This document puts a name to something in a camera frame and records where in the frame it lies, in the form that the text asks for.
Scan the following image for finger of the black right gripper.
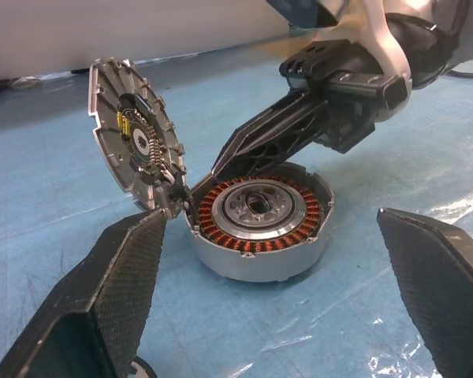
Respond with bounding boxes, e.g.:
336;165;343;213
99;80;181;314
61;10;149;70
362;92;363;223
210;93;330;174
224;119;328;178

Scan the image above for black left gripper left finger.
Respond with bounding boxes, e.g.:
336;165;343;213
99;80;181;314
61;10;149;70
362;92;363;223
0;208;169;378

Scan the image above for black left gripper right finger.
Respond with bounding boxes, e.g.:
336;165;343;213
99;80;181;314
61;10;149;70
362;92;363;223
377;207;473;378

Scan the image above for silver motor housing copper windings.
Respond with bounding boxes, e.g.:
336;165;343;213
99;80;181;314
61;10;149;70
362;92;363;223
183;159;336;283

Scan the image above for silver finned motor lid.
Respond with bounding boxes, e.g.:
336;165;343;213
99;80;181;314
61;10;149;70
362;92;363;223
87;56;190;217

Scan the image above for blue plastic table cover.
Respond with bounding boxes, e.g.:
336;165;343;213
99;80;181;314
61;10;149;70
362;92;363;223
0;39;473;378

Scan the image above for white backdrop sheet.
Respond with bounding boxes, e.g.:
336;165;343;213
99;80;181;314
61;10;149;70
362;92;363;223
0;0;320;86

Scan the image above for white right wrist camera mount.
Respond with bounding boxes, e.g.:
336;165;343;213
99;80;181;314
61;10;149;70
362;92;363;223
266;0;414;124

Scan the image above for black power adapter cable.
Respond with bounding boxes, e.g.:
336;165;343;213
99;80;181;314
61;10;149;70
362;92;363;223
443;65;473;80

